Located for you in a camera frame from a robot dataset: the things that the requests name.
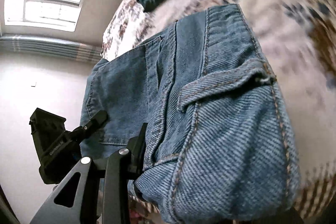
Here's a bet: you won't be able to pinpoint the floral blanket bed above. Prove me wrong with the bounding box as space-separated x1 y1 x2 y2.
101 0 336 220

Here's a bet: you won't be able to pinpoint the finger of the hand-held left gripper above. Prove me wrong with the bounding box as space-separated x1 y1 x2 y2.
70 110 109 143

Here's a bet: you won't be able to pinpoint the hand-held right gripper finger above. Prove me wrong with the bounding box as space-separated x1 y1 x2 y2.
29 122 148 224

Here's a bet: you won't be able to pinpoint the light blue jeans pants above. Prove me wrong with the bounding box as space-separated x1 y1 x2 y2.
80 4 301 224

